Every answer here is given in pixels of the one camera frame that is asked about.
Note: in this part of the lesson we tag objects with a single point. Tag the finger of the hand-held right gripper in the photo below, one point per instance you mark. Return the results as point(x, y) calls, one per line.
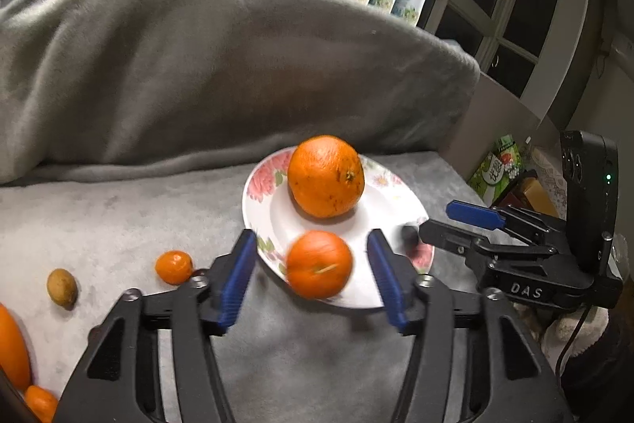
point(446, 237)
point(473, 212)

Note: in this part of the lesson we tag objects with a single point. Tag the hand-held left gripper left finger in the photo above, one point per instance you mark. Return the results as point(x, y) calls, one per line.
point(237, 284)

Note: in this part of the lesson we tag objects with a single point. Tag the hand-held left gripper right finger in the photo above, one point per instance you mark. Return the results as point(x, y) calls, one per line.
point(386, 284)

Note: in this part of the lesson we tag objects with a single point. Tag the small mandarin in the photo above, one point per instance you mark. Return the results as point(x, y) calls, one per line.
point(173, 268)
point(40, 403)

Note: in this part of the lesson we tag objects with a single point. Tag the mandarin with stem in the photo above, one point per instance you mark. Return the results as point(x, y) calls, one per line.
point(319, 265)

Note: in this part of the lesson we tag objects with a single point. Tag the white floral plate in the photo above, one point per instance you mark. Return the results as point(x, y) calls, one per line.
point(277, 215)

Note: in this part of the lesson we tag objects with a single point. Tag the large orange with stem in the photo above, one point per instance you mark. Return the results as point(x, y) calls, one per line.
point(326, 177)

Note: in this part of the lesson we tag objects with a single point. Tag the small brown longan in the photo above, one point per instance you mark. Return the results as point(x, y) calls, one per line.
point(62, 288)

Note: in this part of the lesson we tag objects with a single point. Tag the large smooth orange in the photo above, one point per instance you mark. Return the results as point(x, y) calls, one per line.
point(12, 348)

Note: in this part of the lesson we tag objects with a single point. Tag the person's right forearm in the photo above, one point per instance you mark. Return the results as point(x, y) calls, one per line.
point(604, 363)

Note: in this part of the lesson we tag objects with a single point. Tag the person's right hand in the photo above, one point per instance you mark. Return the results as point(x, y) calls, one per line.
point(564, 331)

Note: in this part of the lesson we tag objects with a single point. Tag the green printed snack box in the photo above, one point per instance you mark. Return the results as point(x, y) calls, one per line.
point(495, 170)

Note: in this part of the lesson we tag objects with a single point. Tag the white patterned box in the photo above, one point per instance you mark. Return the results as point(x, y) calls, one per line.
point(552, 170)

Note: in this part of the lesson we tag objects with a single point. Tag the beige cardboard panel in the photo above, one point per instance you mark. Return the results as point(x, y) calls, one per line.
point(495, 115)

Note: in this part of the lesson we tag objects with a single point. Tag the grey fleece blanket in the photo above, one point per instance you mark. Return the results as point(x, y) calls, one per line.
point(198, 56)

